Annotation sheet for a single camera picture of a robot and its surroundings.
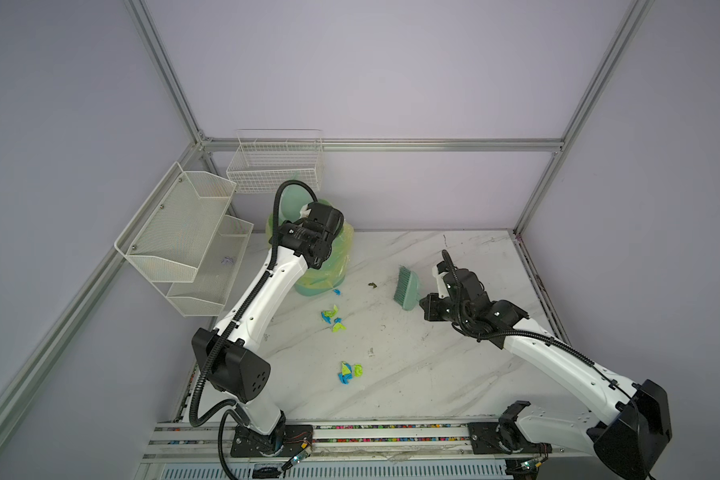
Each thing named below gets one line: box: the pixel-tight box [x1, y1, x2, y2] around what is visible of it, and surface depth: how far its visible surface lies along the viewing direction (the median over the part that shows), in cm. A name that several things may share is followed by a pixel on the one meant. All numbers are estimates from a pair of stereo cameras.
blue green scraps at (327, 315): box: [321, 304, 347, 333], surface depth 97 cm
